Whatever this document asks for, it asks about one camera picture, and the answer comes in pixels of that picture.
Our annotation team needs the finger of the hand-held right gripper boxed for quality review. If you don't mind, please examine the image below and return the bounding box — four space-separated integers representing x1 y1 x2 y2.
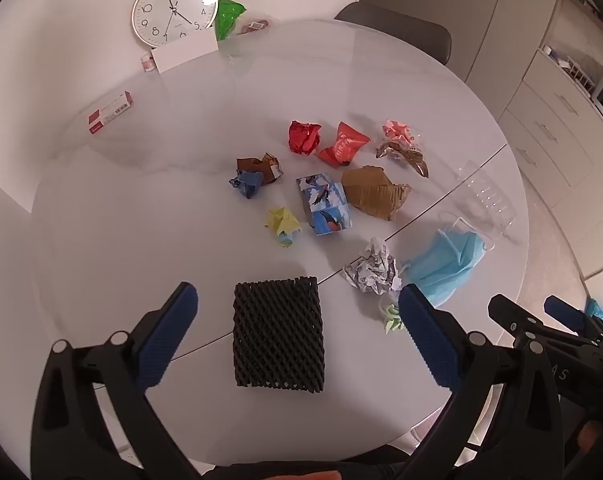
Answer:
488 295 557 356
543 295 603 343

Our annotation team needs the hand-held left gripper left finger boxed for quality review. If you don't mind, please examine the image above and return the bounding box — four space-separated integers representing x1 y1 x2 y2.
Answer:
30 281 202 480

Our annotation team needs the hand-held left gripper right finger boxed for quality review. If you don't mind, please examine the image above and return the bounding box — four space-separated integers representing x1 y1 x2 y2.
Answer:
397 283 562 480

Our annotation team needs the black foam net sleeve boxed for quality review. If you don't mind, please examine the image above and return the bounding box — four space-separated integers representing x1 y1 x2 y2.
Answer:
232 276 327 392

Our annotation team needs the red foil wrapper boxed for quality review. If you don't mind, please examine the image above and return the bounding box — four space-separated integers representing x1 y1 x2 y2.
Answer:
288 120 322 157

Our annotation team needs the small green paper scrap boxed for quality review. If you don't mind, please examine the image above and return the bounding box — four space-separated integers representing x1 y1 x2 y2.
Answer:
379 302 407 335

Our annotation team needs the blue face mask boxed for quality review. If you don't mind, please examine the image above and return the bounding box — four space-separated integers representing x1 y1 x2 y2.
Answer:
400 217 497 308

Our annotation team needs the crumpled newspaper ball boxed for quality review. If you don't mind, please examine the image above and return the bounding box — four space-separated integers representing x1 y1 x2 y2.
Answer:
344 237 403 295

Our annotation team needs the clear plastic tray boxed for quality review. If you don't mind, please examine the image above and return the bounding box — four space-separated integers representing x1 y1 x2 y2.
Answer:
451 160 517 236

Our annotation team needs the brown cardboard piece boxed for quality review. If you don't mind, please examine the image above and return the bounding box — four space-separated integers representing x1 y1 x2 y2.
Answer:
340 165 412 222

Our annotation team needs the yellow crumpled paper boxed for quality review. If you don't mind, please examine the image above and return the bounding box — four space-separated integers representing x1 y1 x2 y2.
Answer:
266 206 303 248

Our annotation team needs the blue printed carton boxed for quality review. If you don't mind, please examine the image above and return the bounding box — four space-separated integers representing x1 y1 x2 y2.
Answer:
296 172 355 237

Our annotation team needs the blue crumpled paper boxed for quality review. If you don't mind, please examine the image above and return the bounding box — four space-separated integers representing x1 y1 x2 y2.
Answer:
229 170 265 202

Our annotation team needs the pale drawer cabinet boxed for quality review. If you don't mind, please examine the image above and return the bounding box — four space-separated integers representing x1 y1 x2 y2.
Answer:
496 50 603 211

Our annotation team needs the brown clear plastic wrapper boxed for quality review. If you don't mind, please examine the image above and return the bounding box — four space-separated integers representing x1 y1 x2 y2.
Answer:
375 141 429 179

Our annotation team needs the pink crumpled wrapper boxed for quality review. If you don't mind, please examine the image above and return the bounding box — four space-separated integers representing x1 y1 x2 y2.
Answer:
381 119 418 147

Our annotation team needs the red snack packet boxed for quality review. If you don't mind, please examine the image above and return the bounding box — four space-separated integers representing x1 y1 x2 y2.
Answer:
317 121 371 168

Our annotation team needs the red white box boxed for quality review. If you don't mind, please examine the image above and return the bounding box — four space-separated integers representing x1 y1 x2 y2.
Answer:
86 91 134 136

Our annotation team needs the white card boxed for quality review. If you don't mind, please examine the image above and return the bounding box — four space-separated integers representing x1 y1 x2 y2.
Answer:
152 35 219 73

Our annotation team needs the pale tall cabinet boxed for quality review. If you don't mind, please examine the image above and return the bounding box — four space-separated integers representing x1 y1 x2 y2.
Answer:
361 0 567 86

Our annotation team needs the grey chair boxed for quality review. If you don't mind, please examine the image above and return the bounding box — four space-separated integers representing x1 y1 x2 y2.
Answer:
334 1 453 66

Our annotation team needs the green plastic bag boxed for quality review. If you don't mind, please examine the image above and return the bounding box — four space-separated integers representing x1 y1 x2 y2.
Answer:
215 0 248 42

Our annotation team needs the white wall clock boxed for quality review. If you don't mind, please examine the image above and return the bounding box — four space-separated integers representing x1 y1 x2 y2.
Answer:
130 0 219 47

